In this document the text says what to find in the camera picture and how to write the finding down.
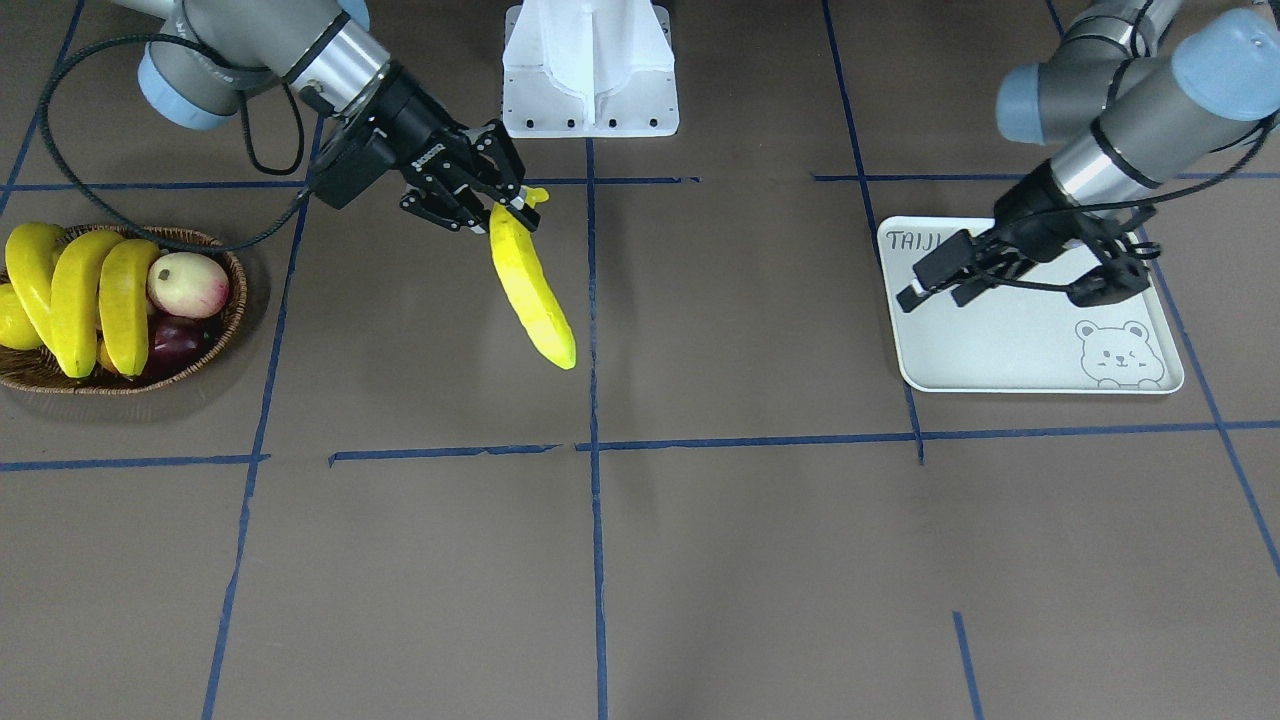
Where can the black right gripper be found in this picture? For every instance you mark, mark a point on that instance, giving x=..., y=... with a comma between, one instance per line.
x=413, y=127

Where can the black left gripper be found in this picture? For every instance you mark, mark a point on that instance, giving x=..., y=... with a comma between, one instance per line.
x=1030, y=215

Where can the yellow banana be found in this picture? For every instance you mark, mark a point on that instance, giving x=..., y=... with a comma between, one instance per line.
x=75, y=301
x=519, y=271
x=30, y=263
x=123, y=301

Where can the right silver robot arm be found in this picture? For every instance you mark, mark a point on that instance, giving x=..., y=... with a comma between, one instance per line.
x=216, y=52

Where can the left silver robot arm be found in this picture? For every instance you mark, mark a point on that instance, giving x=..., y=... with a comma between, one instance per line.
x=1126, y=122

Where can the woven wicker basket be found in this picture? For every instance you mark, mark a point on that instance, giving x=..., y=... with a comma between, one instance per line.
x=97, y=310

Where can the white rectangular bear tray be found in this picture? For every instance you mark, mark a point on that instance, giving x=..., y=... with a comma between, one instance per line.
x=1020, y=341

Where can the pink white peach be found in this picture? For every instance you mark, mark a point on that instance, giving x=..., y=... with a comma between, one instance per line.
x=187, y=284

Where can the dark red apple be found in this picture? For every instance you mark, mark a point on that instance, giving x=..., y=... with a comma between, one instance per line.
x=178, y=342

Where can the yellow pear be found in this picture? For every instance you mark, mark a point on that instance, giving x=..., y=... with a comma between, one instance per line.
x=17, y=331

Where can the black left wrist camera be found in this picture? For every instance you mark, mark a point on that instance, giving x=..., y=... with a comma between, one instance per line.
x=950, y=263

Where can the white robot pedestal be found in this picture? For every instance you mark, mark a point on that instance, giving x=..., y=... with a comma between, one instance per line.
x=589, y=69

